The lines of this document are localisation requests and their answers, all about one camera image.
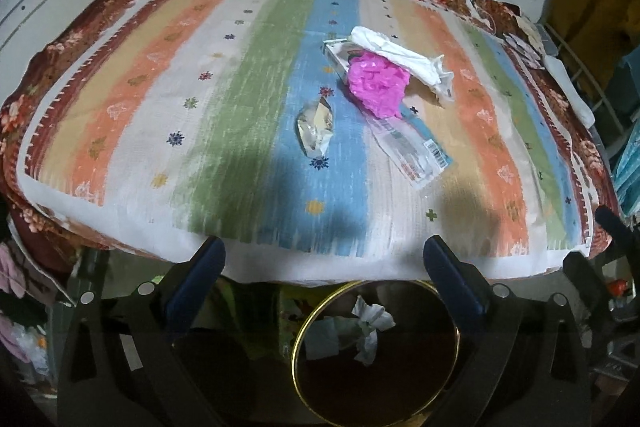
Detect snack wrapper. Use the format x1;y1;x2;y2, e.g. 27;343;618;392
296;96;334;159

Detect green white eye-drops box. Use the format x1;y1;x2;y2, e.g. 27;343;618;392
322;39;364;84

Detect striped colourful bed cloth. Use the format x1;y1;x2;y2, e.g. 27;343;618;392
14;0;601;283

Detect magenta paper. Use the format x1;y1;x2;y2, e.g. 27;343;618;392
347;52;410;119

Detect crumpled white paper in bin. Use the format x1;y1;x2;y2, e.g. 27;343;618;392
352;296;396;365

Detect black gold-rimmed trash bin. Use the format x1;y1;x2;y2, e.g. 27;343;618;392
291;281;460;426

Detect blue patterned fabric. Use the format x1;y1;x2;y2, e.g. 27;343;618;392
613;120;640;216

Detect yellow hanging garment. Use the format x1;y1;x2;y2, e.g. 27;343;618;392
547;0;639;89

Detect clear barcode plastic package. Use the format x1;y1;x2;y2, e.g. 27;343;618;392
364;104;452;190

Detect white plastic wrapper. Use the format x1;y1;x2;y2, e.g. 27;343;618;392
348;26;454;102

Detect white metal rack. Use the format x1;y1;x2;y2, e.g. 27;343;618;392
540;22;630;138

